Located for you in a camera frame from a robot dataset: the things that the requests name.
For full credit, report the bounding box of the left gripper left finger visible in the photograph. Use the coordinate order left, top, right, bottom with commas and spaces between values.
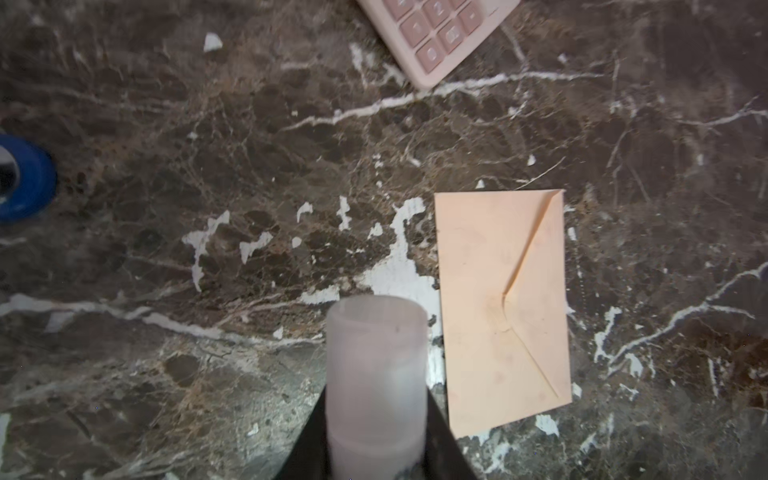
274, 389, 330, 480

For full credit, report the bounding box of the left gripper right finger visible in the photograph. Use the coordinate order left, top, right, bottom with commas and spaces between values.
423, 390, 478, 480

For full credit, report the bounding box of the white glue stick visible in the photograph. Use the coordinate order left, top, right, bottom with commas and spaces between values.
325, 295, 428, 479

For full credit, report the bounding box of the peach envelope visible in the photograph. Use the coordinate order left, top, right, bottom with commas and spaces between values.
435, 190, 572, 438

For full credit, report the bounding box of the blue stapler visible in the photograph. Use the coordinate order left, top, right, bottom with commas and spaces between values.
1, 134, 57, 223

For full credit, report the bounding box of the pink calculator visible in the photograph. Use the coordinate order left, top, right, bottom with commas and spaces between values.
358, 0, 520, 90

